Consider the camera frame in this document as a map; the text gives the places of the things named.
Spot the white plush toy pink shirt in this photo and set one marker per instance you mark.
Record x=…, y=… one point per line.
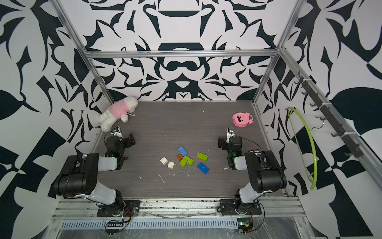
x=120, y=110

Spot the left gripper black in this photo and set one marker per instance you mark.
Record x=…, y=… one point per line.
x=129, y=140

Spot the metal wire hanger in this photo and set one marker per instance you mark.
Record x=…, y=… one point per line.
x=318, y=122

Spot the white lego brick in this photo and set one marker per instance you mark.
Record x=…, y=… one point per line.
x=164, y=160
x=171, y=165

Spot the light blue lego brick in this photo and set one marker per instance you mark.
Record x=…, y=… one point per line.
x=182, y=151

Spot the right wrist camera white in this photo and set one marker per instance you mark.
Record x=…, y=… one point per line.
x=230, y=133

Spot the dark blue lego brick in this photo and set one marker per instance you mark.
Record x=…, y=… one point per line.
x=203, y=168

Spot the black hook rack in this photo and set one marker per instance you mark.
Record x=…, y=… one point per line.
x=331, y=115

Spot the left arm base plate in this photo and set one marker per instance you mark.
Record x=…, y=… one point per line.
x=126, y=209

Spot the green L-shaped lego brick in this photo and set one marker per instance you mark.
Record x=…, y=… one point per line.
x=186, y=161

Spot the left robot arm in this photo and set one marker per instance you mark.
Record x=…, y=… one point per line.
x=79, y=175

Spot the aluminium front rail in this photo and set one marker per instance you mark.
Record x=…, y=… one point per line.
x=171, y=208

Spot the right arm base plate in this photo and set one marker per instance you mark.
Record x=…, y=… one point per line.
x=234, y=207

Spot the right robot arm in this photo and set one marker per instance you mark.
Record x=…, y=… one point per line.
x=264, y=171

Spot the green hoop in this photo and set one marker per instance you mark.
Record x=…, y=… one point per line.
x=312, y=177

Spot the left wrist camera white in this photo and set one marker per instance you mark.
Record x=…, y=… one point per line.
x=116, y=131

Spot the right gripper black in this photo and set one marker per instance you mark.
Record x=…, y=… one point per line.
x=223, y=143

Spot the pink alarm clock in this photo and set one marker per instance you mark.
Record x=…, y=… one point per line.
x=242, y=119

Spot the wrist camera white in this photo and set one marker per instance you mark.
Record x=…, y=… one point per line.
x=230, y=133
x=116, y=131

